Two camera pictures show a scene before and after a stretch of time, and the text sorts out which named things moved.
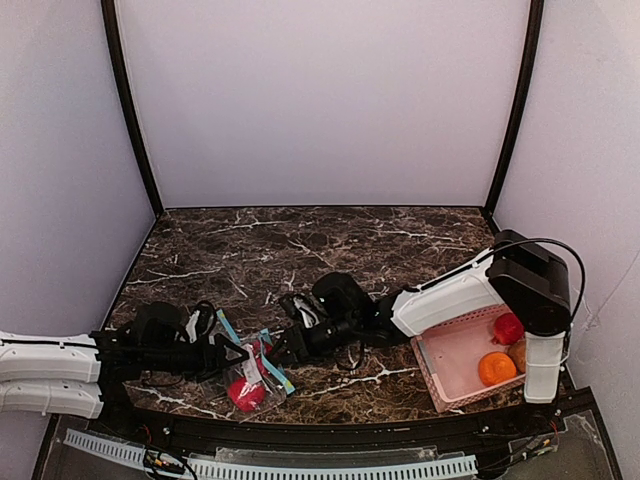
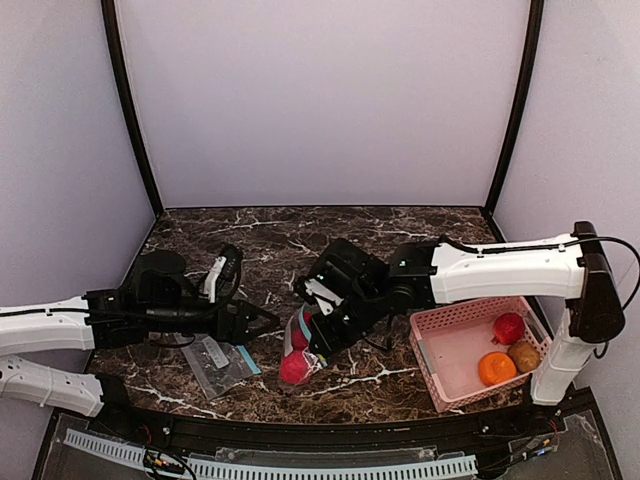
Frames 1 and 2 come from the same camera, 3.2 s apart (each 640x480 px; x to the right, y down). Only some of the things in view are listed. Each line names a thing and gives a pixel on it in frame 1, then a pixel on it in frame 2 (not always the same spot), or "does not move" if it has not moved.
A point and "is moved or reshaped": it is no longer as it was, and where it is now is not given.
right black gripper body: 302,345 does not move
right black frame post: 535,27 does not move
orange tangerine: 495,368 does not move
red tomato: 257,353 is moved or reshaped
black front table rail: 411,433 does not move
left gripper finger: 221,362 to 254,321
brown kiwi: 517,351 does not move
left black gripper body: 204,360 to 235,320
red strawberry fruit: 508,329 does not move
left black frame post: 110,16 does not move
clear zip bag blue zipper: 258,382 is moved or reshaped
